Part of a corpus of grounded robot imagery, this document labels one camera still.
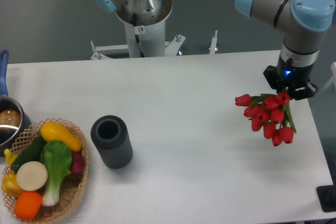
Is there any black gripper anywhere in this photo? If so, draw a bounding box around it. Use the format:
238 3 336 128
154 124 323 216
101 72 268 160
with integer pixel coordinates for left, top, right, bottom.
263 57 317 101

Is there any red tulip bouquet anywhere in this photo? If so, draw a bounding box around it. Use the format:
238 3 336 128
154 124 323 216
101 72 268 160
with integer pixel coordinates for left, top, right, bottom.
235 90 297 147

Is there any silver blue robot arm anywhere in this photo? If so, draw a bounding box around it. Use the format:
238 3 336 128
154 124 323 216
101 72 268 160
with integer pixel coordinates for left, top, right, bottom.
234 0 335 100

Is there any black device at edge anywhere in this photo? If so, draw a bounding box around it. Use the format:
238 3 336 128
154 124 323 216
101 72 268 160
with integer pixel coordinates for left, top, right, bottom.
316 185 335 212

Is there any dark grey ribbed vase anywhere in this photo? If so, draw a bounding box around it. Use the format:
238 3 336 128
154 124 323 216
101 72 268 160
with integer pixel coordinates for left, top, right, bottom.
90 115 133 169

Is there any purple radish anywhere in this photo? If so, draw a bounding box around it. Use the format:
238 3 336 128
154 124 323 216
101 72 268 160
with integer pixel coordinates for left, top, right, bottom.
70 152 86 174

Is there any woven wicker basket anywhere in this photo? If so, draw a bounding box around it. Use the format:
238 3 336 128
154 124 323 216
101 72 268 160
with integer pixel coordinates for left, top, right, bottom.
1 119 89 223

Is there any yellow squash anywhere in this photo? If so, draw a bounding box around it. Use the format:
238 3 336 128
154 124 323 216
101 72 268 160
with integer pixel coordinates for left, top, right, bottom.
40 122 82 152

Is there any green bok choy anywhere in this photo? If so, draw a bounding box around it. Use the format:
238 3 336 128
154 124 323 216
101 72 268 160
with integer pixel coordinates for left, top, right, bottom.
40 140 72 207

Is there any green cucumber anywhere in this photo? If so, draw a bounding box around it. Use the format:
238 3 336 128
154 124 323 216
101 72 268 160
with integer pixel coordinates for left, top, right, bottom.
11 135 47 173

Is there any beige round slice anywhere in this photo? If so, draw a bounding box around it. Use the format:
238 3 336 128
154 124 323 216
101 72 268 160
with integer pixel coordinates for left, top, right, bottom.
16 161 48 191

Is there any yellow banana tip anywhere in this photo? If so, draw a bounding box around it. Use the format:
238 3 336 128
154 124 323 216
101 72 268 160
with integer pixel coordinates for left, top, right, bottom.
4 148 17 167

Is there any orange fruit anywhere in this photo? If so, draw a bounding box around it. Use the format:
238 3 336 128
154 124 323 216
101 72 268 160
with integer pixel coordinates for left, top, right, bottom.
14 191 42 221

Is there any yellow bell pepper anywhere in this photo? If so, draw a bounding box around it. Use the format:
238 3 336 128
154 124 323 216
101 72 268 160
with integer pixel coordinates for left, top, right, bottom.
1 172 24 198

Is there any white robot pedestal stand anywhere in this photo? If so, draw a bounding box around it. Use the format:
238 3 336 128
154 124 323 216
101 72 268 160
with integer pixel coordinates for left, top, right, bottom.
90 20 219 60

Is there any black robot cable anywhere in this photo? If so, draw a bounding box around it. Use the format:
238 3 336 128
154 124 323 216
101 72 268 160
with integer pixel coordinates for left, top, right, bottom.
132 13 145 58

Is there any blue handled steel pot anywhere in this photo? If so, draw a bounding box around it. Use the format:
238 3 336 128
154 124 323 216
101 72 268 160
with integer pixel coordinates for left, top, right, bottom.
1 49 31 157

